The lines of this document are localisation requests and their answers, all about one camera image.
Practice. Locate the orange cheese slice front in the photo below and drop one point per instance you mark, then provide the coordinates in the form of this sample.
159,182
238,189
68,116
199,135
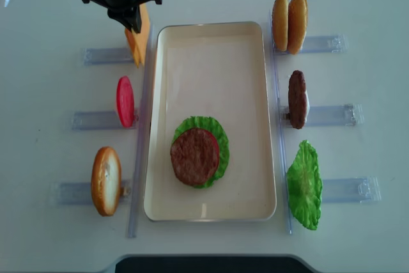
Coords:
138,42

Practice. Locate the red tomato slice standing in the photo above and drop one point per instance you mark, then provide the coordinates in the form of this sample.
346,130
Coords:
125,102

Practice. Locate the green lettuce leaf on stack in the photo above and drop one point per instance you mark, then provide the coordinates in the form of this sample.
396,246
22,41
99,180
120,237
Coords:
213,126

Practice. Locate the brown meat patty on stack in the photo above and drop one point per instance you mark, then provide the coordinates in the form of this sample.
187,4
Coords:
188,158

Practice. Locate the red tomato slice on stack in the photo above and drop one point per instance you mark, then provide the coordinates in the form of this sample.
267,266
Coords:
211,149

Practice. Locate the standing brown meat patty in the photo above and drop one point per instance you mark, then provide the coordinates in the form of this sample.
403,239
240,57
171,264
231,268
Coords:
297,99

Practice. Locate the standing green lettuce leaf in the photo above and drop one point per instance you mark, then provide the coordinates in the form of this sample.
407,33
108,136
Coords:
305,186

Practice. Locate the cream rectangular tray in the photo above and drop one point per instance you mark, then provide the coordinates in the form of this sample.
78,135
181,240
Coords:
212,77

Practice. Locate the bun slice far right rear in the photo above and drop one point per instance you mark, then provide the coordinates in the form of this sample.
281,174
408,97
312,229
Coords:
280,24

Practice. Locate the standing bun slice left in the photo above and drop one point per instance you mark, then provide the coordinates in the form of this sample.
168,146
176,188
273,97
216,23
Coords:
106,181

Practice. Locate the bun slice far right front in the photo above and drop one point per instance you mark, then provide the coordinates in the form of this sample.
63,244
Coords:
297,25

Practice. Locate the black monitor edge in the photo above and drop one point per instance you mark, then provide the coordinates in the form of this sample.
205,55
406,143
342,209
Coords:
196,264

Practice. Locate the clear holder rail cheese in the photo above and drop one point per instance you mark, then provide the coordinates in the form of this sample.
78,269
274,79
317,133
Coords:
105,56

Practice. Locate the clear holder rail tomato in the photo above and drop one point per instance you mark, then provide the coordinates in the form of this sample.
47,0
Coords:
100,120

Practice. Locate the clear holder rail left bun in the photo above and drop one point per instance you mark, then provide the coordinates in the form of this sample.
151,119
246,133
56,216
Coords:
79,193

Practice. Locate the clear holder rail right buns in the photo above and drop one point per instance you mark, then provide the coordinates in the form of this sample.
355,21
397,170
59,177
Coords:
324,44

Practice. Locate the clear holder rail patty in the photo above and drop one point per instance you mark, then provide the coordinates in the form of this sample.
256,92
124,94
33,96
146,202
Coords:
338,115

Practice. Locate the clear holder rail lettuce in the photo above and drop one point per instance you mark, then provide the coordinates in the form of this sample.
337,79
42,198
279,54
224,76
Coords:
351,190

